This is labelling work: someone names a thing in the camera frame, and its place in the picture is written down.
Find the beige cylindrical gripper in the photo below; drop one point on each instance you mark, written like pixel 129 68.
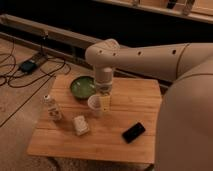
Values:
pixel 103 79

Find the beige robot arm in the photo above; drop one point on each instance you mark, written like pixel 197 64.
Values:
pixel 184 131

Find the green bowl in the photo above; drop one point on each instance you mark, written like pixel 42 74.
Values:
pixel 82 87

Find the small white box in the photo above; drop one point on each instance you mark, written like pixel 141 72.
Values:
pixel 80 125

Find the black smartphone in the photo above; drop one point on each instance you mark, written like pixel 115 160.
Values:
pixel 133 132

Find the wooden table board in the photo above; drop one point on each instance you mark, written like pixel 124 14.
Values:
pixel 132 101

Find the white plastic bottle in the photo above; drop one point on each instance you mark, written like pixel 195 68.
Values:
pixel 52 108

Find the long wooden baseboard beam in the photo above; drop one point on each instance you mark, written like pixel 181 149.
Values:
pixel 60 36

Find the blue power adapter box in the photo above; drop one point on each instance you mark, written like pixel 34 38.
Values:
pixel 27 67

